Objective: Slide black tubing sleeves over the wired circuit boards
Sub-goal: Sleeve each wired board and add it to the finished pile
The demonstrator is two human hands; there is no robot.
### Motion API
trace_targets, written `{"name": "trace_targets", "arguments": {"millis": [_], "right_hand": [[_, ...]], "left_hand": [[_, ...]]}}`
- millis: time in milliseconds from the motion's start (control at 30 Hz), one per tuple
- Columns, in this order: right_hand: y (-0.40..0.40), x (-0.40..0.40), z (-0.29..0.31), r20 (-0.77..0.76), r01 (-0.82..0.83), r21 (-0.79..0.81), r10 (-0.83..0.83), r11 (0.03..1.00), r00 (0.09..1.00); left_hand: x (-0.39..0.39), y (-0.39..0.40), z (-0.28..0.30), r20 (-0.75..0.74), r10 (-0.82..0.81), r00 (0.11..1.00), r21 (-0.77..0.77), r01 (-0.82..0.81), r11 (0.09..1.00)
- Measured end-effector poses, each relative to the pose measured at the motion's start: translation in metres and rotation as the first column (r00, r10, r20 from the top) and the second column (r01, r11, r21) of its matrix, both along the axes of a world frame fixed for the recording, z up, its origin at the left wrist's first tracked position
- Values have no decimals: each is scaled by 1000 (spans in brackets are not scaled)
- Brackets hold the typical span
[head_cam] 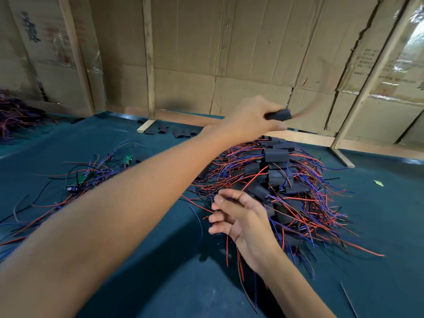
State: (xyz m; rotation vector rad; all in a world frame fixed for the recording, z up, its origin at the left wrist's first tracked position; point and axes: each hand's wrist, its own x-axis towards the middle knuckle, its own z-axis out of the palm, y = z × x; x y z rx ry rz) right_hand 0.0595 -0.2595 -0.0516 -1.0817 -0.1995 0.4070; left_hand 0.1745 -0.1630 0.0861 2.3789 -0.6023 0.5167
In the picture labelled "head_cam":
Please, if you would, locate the person's right hand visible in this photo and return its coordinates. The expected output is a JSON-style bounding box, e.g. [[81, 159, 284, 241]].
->
[[207, 189, 282, 265]]

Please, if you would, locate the clear plastic sheet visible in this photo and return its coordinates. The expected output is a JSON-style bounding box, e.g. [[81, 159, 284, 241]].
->
[[391, 6, 424, 103]]

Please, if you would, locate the wooden ledge board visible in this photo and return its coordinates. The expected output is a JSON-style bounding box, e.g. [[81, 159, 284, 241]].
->
[[106, 102, 424, 163]]

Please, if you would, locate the thin wooden post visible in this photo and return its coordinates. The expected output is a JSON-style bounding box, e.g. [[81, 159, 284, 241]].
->
[[137, 0, 156, 134]]

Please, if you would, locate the wide wooden post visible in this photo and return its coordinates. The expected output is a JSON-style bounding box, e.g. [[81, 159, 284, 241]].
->
[[58, 0, 95, 117]]

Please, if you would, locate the person's left forearm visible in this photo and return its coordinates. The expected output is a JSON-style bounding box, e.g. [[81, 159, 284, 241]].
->
[[0, 125, 226, 318]]

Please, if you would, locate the pale slanted wooden post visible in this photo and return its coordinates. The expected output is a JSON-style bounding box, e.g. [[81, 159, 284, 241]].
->
[[330, 0, 421, 168]]

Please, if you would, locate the pile of unsleeved wired boards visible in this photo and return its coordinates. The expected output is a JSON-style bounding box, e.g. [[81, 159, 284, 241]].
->
[[0, 144, 143, 262]]

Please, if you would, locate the pile of black sleeve pieces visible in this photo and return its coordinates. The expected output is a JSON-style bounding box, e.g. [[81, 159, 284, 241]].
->
[[142, 121, 203, 140]]

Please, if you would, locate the person's left hand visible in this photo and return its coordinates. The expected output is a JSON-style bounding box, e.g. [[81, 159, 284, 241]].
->
[[202, 96, 289, 146]]

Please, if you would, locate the wire pile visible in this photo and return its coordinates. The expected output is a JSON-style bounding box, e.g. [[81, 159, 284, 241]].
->
[[0, 92, 50, 140]]

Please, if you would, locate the pile of sleeved wired boards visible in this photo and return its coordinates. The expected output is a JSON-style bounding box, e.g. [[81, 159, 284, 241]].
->
[[182, 136, 385, 309]]

